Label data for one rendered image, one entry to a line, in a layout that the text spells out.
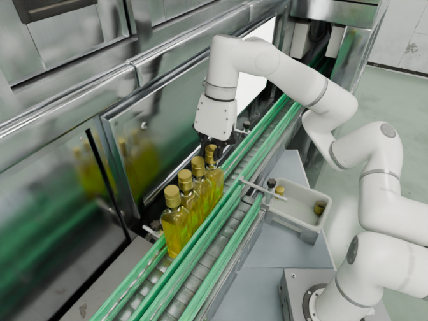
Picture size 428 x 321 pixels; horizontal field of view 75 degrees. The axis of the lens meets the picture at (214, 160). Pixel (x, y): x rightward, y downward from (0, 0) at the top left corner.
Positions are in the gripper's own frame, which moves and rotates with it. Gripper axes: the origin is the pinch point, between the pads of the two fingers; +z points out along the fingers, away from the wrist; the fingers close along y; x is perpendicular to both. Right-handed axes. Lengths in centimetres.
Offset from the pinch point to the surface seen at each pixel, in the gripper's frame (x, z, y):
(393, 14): 371, -48, 20
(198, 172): -6.6, 3.8, 0.6
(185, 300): -19.8, 33.5, 9.3
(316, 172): 113, 53, 20
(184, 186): -12.3, 5.0, 0.5
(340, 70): 95, -14, 14
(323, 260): 21, 36, 38
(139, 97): -13.4, -13.7, -13.4
